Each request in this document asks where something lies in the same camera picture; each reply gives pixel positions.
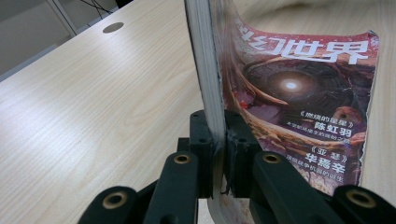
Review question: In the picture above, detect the black curtain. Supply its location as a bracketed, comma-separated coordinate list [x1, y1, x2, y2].
[114, 0, 135, 9]

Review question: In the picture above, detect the round grey table grommet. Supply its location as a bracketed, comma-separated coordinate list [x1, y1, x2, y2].
[102, 21, 125, 35]

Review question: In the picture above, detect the red illustrated magazine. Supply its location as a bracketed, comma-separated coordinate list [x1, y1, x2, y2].
[183, 0, 381, 224]

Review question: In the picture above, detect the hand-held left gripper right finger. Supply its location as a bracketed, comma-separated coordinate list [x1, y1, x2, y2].
[223, 108, 263, 200]

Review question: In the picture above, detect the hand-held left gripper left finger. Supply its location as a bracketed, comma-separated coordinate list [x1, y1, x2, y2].
[177, 109, 217, 200]

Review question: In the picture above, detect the black power cable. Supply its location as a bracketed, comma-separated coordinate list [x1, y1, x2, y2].
[79, 0, 114, 16]

